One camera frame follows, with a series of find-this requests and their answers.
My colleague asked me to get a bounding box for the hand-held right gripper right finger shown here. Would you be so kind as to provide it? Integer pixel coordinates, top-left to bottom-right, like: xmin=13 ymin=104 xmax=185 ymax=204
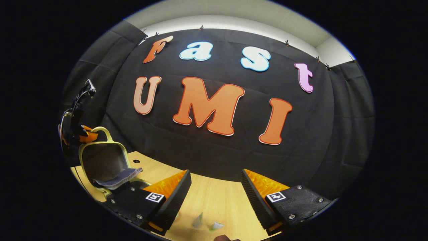
xmin=241 ymin=169 xmax=335 ymax=237

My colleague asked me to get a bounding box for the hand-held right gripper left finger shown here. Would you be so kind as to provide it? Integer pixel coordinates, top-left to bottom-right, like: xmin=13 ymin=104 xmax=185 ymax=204
xmin=104 ymin=169 xmax=192 ymax=236

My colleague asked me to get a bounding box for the black backdrop cloth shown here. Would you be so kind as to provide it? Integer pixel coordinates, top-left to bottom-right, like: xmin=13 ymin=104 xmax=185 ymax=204
xmin=62 ymin=20 xmax=375 ymax=201

